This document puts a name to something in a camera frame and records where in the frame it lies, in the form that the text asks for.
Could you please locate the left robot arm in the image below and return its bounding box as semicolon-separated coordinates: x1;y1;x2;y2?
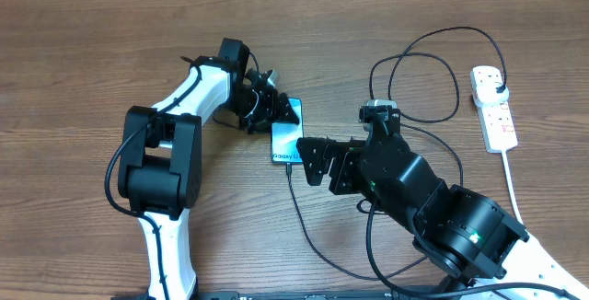
104;38;302;299

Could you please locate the blue screen Galaxy smartphone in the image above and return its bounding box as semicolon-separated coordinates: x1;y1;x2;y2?
271;98;304;164

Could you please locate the black USB charging cable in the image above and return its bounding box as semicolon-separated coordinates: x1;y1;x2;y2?
283;26;509;282

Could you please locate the white power strip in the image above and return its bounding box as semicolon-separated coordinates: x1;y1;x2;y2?
469;65;518;153

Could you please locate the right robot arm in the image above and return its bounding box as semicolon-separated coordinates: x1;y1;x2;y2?
296;102;588;299

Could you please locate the white charger plug adapter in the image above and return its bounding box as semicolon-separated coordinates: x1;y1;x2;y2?
473;83;510;108

